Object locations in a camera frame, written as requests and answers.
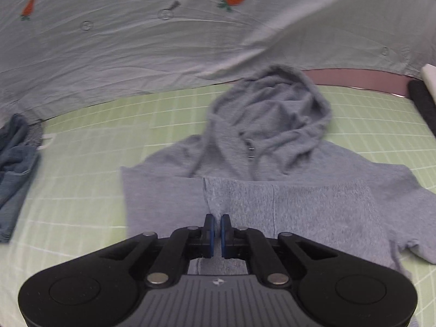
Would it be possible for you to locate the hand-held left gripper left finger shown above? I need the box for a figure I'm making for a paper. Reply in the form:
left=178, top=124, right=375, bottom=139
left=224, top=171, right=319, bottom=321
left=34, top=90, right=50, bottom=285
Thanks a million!
left=99, top=213, right=216, bottom=287

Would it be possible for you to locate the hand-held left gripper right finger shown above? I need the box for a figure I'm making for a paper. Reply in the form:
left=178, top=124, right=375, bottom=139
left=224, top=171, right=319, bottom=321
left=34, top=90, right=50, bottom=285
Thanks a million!
left=220, top=214, right=338, bottom=287

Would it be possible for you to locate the grey zip hoodie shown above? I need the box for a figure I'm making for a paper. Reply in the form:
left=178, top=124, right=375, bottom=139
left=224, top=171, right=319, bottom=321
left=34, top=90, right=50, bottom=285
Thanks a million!
left=120, top=65, right=436, bottom=281

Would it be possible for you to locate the green grid mat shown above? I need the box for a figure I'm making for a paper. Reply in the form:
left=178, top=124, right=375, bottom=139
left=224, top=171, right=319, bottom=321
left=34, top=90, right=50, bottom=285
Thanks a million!
left=0, top=85, right=436, bottom=327

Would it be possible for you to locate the blue denim garment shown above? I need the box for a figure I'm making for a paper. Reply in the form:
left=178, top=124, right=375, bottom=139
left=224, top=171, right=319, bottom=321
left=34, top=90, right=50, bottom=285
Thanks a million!
left=0, top=114, right=42, bottom=244

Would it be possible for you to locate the light grey printed quilt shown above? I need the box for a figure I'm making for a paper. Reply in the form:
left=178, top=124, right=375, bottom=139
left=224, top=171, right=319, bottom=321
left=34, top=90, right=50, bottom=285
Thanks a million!
left=0, top=0, right=436, bottom=124

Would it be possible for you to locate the black padded object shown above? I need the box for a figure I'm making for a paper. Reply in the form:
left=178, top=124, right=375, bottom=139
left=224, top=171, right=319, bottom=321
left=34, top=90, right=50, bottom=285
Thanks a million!
left=408, top=80, right=436, bottom=137

